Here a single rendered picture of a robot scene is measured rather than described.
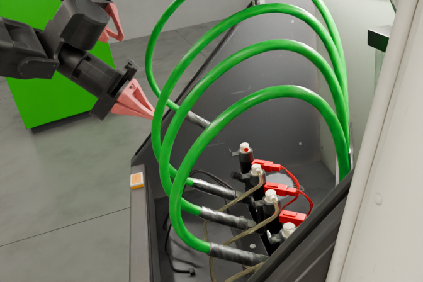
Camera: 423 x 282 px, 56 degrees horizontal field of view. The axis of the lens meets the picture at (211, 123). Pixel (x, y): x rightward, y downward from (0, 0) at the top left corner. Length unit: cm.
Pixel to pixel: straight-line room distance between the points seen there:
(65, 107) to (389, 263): 383
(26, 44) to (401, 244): 53
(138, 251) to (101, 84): 34
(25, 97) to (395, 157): 381
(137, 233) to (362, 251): 56
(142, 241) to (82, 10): 46
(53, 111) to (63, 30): 343
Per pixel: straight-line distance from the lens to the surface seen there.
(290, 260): 45
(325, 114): 48
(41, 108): 405
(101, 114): 69
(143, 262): 80
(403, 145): 33
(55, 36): 66
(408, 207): 33
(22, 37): 66
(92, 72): 68
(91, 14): 65
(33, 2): 386
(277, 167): 74
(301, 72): 108
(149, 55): 80
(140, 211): 92
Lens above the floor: 148
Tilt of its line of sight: 26 degrees down
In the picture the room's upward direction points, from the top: 10 degrees counter-clockwise
